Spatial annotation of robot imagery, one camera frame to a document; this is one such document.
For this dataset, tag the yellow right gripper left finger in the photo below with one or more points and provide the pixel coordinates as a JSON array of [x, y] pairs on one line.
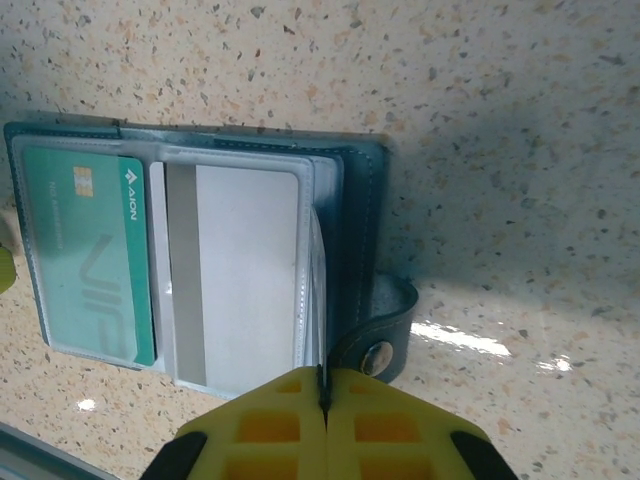
[[270, 450]]

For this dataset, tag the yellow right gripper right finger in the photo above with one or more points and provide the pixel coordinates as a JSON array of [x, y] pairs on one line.
[[400, 450]]

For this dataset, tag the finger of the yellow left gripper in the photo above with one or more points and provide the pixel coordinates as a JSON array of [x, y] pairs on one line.
[[5, 270]]

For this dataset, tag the green VIP card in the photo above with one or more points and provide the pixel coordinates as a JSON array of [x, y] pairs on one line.
[[85, 260]]

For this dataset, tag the white card grey stripe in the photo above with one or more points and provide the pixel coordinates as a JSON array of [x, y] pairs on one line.
[[240, 280]]

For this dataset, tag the blue leather card holder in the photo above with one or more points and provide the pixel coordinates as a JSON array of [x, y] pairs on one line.
[[357, 225]]

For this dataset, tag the aluminium front rail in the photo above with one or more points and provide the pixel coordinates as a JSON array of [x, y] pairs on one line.
[[40, 455]]

